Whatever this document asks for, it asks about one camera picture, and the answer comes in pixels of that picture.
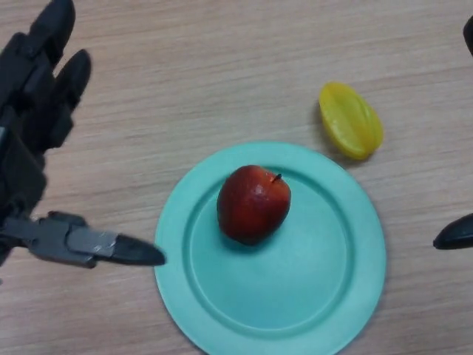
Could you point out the green round plate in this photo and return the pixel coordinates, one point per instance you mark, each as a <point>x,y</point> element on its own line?
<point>271,255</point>

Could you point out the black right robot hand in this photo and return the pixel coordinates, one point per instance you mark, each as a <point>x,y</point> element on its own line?
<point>456,233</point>

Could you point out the red apple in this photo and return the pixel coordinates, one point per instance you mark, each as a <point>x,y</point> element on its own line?
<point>253,205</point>

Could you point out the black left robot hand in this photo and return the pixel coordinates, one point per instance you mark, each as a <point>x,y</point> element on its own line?
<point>26,118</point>

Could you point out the yellow starfruit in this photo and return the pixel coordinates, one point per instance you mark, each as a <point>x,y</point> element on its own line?
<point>351,120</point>

